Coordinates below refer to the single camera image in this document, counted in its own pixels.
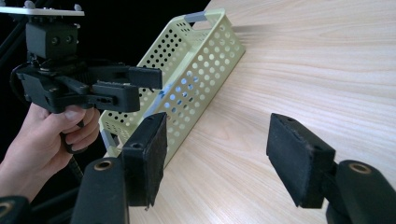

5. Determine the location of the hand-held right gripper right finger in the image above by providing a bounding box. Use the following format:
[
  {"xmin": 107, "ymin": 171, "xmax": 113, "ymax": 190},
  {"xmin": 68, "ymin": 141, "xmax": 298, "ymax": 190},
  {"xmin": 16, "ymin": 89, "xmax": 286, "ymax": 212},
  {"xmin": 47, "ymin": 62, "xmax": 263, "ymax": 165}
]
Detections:
[{"xmin": 265, "ymin": 112, "xmax": 337, "ymax": 209}]

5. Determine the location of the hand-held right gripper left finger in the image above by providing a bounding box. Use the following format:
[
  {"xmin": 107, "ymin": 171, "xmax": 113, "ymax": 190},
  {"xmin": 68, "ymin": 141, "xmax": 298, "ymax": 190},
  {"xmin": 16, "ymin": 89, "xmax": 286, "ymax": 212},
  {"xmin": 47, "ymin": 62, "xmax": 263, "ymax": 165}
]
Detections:
[{"xmin": 121, "ymin": 112, "xmax": 168, "ymax": 208}]

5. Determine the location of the pale green perforated basket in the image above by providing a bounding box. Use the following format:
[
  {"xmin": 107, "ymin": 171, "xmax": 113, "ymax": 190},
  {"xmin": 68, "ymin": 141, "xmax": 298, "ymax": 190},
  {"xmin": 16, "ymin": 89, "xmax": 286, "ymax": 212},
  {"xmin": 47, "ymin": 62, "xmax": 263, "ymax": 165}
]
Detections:
[{"xmin": 98, "ymin": 7, "xmax": 247, "ymax": 168}]

